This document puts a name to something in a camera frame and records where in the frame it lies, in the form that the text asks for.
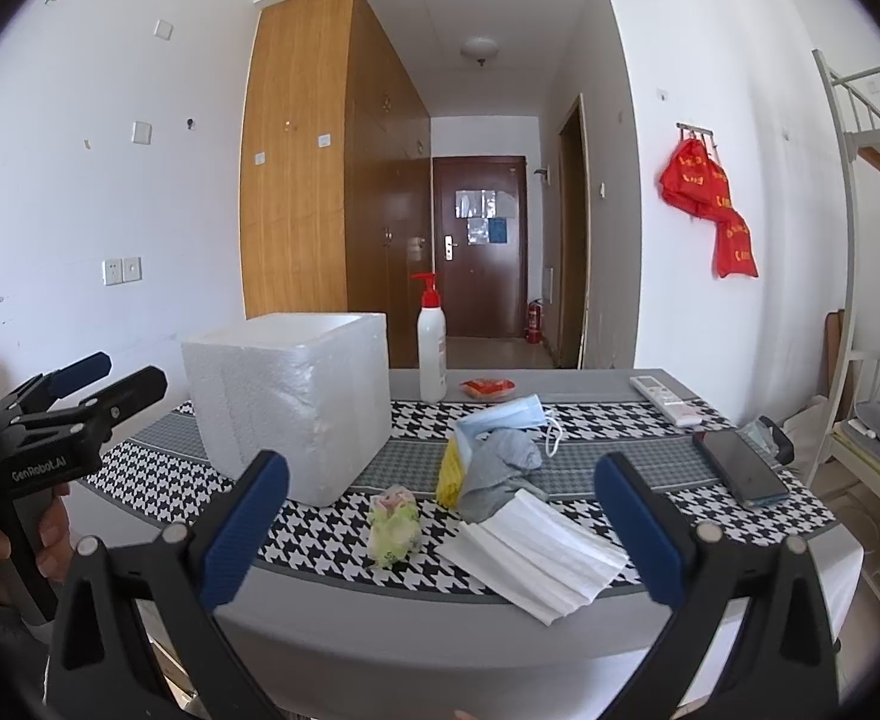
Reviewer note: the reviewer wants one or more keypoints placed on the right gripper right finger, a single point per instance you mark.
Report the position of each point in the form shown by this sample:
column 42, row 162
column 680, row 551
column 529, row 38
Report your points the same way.
column 781, row 663

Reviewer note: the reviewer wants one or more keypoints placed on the white styrofoam box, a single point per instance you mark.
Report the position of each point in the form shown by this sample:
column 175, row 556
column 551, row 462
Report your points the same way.
column 311, row 387

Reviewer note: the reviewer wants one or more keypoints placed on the side door frame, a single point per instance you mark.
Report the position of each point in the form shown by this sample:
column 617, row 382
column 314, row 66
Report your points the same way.
column 574, row 238

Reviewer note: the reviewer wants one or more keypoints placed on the wall coat hook rack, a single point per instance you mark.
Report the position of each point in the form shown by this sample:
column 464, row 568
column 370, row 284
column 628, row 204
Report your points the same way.
column 695, row 131

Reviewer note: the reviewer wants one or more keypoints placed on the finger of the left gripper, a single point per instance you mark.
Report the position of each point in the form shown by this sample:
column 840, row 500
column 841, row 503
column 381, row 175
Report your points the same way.
column 91, row 422
column 39, row 393

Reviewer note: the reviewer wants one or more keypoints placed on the blue surgical mask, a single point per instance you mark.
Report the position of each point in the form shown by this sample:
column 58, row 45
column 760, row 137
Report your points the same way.
column 522, row 413

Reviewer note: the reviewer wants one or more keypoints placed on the white remote control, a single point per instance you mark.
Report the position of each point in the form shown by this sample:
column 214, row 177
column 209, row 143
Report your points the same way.
column 679, row 412

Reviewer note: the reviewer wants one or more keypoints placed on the wall power sockets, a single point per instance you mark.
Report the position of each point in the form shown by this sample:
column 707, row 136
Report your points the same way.
column 120, row 271

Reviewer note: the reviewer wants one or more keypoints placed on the green pink plastic bag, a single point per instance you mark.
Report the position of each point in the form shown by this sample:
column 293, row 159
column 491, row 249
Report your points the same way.
column 393, row 527

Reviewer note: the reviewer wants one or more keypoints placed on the grey sock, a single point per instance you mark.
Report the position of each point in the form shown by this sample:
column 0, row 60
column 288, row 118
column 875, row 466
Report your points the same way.
column 500, row 467

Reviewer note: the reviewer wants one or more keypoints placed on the red snack packet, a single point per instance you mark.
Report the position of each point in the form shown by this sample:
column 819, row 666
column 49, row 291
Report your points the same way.
column 488, row 389

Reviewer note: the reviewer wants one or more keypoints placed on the white pump lotion bottle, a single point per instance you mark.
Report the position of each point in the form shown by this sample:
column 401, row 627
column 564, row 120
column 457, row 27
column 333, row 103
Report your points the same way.
column 431, row 341

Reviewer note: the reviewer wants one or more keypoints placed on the white metal bunk bed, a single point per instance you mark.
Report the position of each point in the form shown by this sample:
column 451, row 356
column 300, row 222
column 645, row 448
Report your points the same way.
column 853, row 353

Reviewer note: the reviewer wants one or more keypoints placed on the wall light switch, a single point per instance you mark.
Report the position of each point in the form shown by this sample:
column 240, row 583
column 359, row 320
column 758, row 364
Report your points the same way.
column 141, row 133

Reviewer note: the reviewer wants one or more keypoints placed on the ceiling lamp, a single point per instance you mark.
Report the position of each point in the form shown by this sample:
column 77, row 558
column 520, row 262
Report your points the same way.
column 479, row 50

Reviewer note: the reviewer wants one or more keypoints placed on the black clip object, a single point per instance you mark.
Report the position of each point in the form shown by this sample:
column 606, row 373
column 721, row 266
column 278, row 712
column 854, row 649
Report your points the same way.
column 769, row 441

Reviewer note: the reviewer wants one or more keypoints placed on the white foam sheet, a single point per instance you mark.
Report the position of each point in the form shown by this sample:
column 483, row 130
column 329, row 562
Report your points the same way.
column 536, row 558

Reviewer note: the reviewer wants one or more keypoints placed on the black smartphone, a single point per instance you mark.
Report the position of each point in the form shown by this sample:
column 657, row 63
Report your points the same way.
column 749, row 479

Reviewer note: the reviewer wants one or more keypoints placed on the person left hand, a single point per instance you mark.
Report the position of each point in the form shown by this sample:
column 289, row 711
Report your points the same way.
column 54, row 558

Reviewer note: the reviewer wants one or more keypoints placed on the yellow foam net sleeve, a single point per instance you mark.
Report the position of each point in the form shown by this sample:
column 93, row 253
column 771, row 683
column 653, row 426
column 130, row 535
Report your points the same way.
column 454, row 467

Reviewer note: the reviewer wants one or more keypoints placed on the dark brown entrance door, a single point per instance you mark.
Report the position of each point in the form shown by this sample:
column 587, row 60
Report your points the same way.
column 480, row 208

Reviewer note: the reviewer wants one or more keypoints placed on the wooden wardrobe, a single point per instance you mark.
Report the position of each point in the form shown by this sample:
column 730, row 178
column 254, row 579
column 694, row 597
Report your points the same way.
column 334, row 182

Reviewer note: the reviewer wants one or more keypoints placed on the red hanging bags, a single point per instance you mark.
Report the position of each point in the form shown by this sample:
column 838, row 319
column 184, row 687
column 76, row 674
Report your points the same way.
column 695, row 183

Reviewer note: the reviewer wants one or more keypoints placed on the red fire extinguisher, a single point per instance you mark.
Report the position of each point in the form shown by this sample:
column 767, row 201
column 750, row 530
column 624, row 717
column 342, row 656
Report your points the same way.
column 534, row 319

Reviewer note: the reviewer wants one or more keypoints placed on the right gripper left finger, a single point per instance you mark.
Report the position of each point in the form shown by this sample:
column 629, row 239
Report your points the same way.
column 101, row 664

